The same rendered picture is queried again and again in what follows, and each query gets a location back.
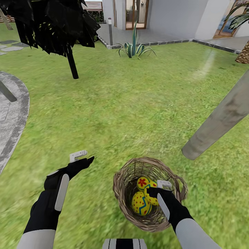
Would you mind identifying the robot trunk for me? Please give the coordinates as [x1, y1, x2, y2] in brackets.
[102, 238, 147, 249]

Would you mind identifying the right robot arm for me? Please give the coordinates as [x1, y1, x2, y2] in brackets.
[147, 179, 222, 249]

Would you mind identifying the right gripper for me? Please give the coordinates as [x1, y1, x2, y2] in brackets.
[147, 187, 160, 198]

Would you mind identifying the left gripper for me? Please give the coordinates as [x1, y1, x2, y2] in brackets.
[68, 156, 94, 175]

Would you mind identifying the wicker basket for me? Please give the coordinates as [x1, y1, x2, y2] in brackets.
[113, 156, 188, 232]

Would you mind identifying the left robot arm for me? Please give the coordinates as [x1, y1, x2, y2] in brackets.
[16, 150, 94, 249]

